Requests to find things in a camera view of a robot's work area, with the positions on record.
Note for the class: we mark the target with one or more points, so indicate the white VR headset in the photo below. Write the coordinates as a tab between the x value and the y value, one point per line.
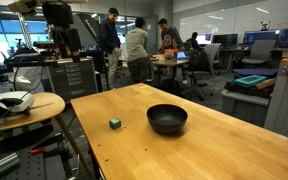
16	101

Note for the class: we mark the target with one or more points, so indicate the person in dark jacket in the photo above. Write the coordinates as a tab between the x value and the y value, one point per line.
110	43

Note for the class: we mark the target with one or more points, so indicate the person in grey hoodie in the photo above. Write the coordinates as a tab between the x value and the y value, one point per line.
137	56

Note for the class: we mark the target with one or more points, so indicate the grey tool cabinet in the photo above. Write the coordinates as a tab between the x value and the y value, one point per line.
72	80

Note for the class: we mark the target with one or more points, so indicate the grey office chair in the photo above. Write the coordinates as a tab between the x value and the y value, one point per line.
260	52

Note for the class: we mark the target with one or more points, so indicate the green block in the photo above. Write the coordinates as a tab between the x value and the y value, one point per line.
114	123

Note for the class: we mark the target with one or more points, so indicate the grey storage bin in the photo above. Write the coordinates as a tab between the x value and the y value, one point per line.
252	109

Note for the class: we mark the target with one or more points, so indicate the black bowl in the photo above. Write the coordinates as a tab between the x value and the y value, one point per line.
166	118

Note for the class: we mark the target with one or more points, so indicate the camera on tripod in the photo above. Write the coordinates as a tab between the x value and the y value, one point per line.
58	14

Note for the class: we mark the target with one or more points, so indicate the teal tray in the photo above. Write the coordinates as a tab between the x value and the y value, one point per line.
249	81

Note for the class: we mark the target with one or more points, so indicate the orange handled clamp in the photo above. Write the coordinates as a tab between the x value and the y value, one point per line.
37	151

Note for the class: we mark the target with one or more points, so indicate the person in graphic t-shirt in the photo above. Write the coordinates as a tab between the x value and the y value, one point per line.
169	36

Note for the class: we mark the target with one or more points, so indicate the round wooden side table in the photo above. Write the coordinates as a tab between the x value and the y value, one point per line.
45	106

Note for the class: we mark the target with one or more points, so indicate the computer monitor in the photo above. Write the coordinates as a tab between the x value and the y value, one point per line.
250	37

